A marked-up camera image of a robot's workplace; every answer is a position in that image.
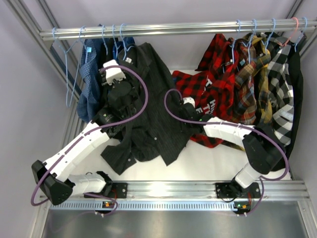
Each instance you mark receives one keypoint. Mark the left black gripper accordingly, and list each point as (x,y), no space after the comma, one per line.
(123,83)

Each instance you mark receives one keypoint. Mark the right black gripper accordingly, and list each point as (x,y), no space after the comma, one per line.
(185,108)

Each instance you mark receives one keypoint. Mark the light blue wire hanger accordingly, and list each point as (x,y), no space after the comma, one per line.
(122,37)

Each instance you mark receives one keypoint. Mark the dark grey pinstripe shirt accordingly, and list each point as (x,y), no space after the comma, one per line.
(154,133)

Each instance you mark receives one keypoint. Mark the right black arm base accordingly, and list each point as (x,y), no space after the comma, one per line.
(232,190)

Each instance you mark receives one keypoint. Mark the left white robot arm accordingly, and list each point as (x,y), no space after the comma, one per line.
(54,179)

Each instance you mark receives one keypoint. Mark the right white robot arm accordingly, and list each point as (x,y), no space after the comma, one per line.
(262,148)

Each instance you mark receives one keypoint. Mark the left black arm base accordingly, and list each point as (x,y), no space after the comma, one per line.
(112,189)

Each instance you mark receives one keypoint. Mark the red black plaid shirt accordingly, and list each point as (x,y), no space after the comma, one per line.
(213,93)

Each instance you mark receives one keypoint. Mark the blue plaid shirt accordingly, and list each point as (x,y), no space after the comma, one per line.
(117,48)

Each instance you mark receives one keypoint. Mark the light blue checked shirt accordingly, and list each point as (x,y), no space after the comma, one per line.
(89,100)

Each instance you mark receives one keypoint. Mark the red plaid hanging shirt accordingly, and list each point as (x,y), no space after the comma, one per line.
(220,58)

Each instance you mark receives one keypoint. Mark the yellow brown plaid shirt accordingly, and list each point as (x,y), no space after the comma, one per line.
(244,70)

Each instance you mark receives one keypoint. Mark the black white plaid shirt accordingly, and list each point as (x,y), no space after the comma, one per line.
(280,89)

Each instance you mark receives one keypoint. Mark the black shirt far right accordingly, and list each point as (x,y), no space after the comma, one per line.
(297,82)

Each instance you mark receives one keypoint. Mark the black hanging garment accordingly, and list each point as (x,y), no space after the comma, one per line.
(106,52)

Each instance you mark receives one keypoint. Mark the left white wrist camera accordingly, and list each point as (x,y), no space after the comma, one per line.
(114,73)

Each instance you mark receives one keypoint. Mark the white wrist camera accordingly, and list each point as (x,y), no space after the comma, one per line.
(114,73)
(189,100)

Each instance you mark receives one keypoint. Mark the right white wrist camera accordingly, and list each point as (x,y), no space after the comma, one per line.
(189,100)

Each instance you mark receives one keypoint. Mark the aluminium front rail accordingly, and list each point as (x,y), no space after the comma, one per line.
(185,196)

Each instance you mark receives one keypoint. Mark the aluminium hanging rail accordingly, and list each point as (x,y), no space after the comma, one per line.
(280,25)

